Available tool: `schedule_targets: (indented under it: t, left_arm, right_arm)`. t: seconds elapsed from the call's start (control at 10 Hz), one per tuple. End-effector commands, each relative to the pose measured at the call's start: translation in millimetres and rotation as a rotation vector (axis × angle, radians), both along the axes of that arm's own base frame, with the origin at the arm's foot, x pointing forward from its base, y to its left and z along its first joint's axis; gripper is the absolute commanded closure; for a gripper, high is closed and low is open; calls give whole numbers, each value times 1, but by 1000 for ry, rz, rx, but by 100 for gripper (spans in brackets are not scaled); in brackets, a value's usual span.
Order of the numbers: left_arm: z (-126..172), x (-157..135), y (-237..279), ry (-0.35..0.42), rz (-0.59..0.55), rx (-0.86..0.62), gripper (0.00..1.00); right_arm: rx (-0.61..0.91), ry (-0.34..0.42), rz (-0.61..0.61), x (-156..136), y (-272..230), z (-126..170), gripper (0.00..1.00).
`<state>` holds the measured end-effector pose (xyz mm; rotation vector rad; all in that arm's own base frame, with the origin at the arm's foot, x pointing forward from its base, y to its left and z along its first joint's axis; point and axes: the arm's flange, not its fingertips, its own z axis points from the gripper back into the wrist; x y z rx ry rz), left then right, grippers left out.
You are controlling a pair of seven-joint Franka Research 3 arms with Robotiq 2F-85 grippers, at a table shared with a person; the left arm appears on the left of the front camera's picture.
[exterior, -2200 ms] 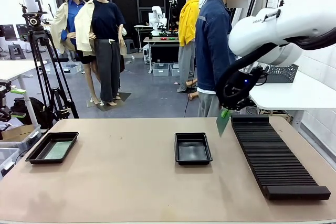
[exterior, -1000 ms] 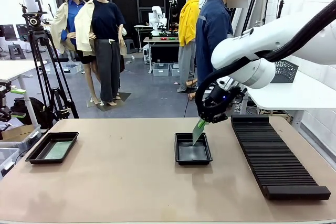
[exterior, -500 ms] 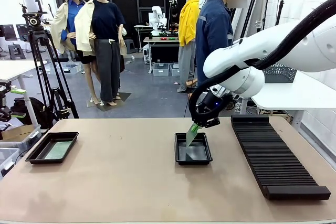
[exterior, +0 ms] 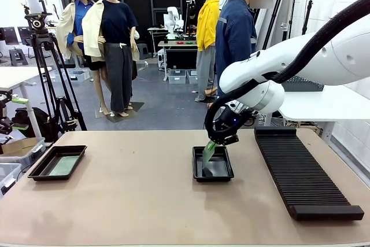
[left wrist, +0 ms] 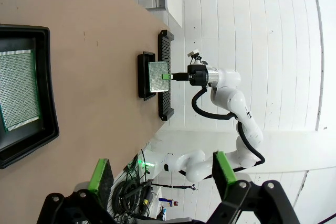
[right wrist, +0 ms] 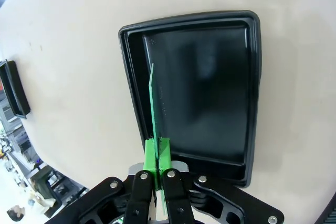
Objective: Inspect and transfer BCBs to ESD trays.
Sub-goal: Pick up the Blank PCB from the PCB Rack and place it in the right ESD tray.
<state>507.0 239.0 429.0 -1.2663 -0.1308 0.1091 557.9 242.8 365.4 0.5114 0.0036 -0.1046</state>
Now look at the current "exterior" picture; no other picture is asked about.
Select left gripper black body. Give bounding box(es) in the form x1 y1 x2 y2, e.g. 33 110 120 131
0 90 14 135

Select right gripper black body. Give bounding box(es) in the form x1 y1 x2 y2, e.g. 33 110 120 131
214 104 250 138

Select green circuit board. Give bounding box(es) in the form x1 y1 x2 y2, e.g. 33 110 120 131
201 142 217 171
48 156 81 176

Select black ESD tray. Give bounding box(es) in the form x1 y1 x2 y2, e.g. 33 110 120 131
27 145 88 182
192 146 235 183

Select black bag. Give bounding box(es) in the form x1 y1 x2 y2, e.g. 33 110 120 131
11 106 60 143

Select brown cardboard box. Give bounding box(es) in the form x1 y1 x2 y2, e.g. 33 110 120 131
0 137 38 155

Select white desk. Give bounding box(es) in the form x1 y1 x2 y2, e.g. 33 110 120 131
0 66 53 138

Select clear plastic crate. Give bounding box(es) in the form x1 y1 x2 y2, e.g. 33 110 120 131
0 162 23 196
0 137 47 169

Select black step stool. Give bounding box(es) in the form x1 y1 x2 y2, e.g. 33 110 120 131
8 47 29 67
136 43 150 60

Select clear storage bin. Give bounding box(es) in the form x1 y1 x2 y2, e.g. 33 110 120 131
167 69 187 85
186 69 199 85

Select grey mesh basket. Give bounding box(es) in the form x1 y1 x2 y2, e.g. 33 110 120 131
282 75 325 92

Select person in blue jacket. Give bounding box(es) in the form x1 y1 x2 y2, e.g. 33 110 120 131
215 0 275 99

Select white work table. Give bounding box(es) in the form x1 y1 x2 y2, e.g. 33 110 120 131
157 40 199 82

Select black slotted board rack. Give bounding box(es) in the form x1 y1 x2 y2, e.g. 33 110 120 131
253 126 365 222

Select mannequin with yellow jacket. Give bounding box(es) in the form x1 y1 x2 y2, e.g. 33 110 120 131
195 0 222 103

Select mannequin with black hat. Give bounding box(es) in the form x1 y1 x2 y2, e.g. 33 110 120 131
55 0 112 116

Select seated person in black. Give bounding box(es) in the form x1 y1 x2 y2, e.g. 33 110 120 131
187 12 200 32

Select mannequin with cream jacket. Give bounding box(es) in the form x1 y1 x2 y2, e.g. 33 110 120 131
82 0 141 117

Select tall black light stand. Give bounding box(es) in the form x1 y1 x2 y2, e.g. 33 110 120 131
261 0 300 51

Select thin black light stand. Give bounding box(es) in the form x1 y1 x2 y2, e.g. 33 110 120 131
300 0 315 35

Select black camera tripod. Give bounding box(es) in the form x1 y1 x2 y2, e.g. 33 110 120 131
21 0 87 143

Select grey mannequin base plate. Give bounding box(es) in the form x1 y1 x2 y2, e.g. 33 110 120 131
95 101 145 123

